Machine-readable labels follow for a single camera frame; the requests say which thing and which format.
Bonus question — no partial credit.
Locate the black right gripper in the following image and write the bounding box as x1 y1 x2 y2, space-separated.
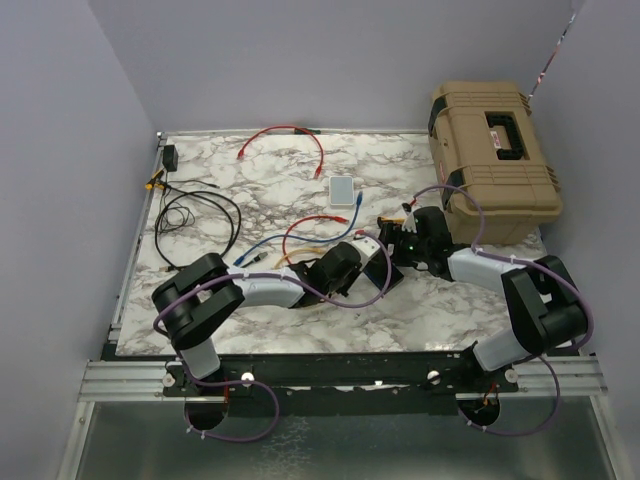
371 221 431 267

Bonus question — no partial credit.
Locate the black network switch box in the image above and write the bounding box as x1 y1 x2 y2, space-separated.
364 252 404 292

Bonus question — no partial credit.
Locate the blue ethernet cable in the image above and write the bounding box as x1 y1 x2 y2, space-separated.
233 190 365 267

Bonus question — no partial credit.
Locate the red ethernet cable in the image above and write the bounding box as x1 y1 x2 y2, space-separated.
236 125 325 180
281 214 350 259

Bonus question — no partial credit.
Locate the yellow ethernet cable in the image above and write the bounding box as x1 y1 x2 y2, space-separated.
275 245 326 266

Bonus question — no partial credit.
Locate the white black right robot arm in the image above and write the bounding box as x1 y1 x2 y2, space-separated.
365 207 591 391

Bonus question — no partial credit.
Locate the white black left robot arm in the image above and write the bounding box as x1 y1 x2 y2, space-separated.
151 237 379 395

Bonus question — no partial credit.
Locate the yellow black utility knife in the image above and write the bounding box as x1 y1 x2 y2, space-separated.
377 216 405 224

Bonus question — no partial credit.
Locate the white small router box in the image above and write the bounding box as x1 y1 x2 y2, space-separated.
329 176 356 209

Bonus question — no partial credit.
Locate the tan plastic tool case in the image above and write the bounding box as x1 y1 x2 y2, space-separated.
428 81 563 245

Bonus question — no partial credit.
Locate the black power adapter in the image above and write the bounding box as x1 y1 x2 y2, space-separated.
162 145 179 173

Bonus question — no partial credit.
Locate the yellow black screwdriver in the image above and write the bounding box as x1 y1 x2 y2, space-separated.
145 169 165 191

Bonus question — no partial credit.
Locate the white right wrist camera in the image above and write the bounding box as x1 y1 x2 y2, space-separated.
402 203 417 233

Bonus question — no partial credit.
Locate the black ethernet cable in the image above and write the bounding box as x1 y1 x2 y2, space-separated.
154 191 269 274

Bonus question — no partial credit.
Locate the green screwdriver at wall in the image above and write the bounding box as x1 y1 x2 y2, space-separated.
293 128 322 135

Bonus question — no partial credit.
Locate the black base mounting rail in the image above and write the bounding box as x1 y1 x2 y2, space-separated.
156 352 518 424

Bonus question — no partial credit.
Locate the thin black adapter cord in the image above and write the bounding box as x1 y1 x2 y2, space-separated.
155 164 220 236

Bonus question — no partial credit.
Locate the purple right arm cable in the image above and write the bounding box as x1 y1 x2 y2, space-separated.
402 184 596 436

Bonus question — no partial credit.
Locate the aluminium frame rail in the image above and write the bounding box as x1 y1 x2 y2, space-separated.
54 132 174 480

